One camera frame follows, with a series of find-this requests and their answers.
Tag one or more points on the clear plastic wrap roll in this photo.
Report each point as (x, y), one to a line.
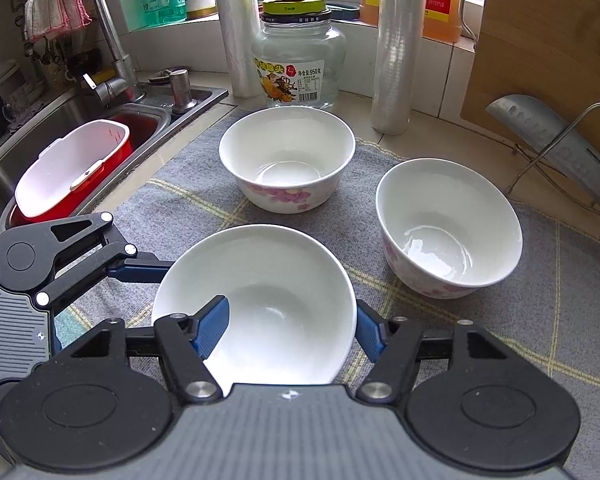
(397, 60)
(237, 35)

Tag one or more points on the bamboo cutting board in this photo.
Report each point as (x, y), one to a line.
(545, 35)

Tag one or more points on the steel kitchen faucet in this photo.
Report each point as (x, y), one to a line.
(112, 55)

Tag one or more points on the pink dish cloth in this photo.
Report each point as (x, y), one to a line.
(55, 10)

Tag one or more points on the teal dish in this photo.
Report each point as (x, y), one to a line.
(345, 10)

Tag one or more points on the red white plastic bucket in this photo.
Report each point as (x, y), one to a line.
(65, 170)

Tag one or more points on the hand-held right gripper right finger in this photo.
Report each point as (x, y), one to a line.
(370, 332)

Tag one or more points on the white pink floral bowl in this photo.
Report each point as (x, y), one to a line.
(445, 200)
(280, 140)

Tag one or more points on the stainless steel sink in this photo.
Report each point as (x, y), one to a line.
(45, 120)

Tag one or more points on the grey checked cloth mat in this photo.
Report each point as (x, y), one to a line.
(360, 240)

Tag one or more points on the metal sink plug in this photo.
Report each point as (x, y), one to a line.
(160, 78)

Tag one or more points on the plain white bowl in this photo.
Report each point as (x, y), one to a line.
(280, 280)

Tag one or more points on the large clear glass jar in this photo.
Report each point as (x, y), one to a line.
(300, 50)

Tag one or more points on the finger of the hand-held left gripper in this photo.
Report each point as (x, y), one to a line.
(140, 271)

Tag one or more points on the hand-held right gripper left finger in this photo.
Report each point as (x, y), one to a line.
(212, 327)

